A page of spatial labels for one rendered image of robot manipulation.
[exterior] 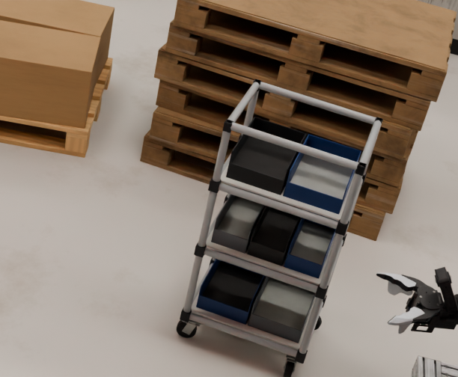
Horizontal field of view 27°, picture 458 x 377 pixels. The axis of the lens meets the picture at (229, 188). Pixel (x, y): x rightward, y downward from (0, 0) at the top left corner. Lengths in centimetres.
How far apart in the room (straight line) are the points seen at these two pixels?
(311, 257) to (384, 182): 110
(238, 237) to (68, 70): 149
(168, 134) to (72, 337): 136
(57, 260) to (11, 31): 134
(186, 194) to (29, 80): 93
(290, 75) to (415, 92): 57
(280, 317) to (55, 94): 167
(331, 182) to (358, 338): 86
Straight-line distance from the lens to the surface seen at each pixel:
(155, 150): 474
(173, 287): 401
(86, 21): 509
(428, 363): 368
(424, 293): 222
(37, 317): 378
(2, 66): 461
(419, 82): 428
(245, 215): 362
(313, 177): 342
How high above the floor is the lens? 250
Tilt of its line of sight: 32 degrees down
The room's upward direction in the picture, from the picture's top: 13 degrees clockwise
